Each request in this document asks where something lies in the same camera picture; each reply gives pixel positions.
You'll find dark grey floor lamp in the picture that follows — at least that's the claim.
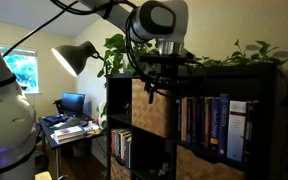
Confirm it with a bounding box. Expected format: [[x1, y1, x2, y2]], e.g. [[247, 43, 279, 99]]
[[51, 40, 104, 78]]

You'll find beige box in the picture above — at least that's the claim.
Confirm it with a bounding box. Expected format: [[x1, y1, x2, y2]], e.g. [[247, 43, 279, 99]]
[[33, 171, 53, 180]]

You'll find brown book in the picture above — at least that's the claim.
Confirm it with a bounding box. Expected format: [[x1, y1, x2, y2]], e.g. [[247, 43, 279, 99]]
[[204, 97, 214, 149]]

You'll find black book with blue band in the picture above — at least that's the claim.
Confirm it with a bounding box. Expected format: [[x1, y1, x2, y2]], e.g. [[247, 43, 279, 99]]
[[186, 97, 194, 144]]

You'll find navy and yellow book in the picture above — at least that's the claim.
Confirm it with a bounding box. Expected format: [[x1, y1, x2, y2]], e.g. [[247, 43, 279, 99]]
[[210, 97, 221, 152]]

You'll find white rounded object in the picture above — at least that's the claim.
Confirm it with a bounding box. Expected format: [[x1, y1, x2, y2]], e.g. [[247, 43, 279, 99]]
[[97, 100, 108, 122]]

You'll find thin navy book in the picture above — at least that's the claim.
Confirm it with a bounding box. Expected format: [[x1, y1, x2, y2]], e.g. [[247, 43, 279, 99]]
[[175, 98, 182, 140]]

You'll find blue circuits textbook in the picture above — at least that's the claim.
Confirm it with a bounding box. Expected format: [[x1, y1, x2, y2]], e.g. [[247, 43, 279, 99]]
[[217, 93, 231, 158]]

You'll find bright window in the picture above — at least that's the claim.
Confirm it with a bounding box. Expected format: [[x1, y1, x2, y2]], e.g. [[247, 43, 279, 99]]
[[0, 45, 39, 95]]

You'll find green pothos plant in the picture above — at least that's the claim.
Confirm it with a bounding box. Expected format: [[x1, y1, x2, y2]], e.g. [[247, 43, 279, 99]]
[[96, 33, 288, 81]]

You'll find light blue book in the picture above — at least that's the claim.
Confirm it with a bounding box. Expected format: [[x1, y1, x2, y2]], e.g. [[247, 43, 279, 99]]
[[114, 129, 122, 159]]

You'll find black laptop screen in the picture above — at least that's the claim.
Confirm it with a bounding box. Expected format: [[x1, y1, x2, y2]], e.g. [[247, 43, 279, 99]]
[[60, 92, 86, 117]]

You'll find dark blue book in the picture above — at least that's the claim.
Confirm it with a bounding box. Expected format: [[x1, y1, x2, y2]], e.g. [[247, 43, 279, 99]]
[[192, 97, 201, 146]]

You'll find tan book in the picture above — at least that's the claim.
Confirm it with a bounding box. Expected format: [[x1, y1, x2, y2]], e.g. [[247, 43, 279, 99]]
[[180, 97, 189, 142]]

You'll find red book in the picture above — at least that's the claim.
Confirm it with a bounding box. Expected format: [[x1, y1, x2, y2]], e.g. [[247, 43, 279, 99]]
[[110, 129, 116, 156]]

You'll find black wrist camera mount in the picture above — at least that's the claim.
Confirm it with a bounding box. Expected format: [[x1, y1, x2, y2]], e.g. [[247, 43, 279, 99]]
[[138, 53, 197, 65]]

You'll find yellow flat packet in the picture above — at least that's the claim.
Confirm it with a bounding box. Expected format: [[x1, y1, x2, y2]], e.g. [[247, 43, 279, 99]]
[[87, 129, 103, 136]]

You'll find grey thick book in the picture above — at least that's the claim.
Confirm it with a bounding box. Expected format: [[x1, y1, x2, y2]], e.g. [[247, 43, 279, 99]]
[[53, 134, 86, 145]]

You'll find white paperback book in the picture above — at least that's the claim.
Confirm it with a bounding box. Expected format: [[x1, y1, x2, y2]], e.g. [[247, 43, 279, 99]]
[[53, 125, 85, 138]]

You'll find black hardcover book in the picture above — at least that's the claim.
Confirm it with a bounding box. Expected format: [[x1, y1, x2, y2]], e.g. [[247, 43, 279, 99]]
[[244, 100, 260, 164]]

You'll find small white box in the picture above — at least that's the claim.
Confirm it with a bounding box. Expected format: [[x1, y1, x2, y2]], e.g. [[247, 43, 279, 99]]
[[83, 121, 100, 131]]

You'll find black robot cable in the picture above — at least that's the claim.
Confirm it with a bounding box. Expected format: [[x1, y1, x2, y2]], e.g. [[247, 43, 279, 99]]
[[124, 9, 159, 104], [2, 0, 80, 58]]

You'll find black cube bookshelf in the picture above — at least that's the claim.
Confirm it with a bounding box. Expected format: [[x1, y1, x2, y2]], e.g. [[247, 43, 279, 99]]
[[106, 63, 278, 180]]

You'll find grey rounded item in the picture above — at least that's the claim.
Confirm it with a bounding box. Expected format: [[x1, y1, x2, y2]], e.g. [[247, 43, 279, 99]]
[[57, 117, 82, 130]]

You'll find dark blue desk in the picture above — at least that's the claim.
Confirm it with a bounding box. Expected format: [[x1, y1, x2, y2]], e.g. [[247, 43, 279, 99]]
[[38, 114, 109, 180]]

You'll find blue cloth bag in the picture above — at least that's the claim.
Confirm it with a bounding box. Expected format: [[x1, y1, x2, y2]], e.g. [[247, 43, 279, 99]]
[[42, 113, 69, 126]]

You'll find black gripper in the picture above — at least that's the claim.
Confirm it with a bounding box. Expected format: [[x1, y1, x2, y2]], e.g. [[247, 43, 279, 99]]
[[155, 61, 187, 90]]

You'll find brown woven bamboo basket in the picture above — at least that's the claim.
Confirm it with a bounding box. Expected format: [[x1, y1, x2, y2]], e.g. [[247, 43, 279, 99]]
[[131, 78, 172, 139], [109, 165, 132, 180], [176, 145, 249, 180]]

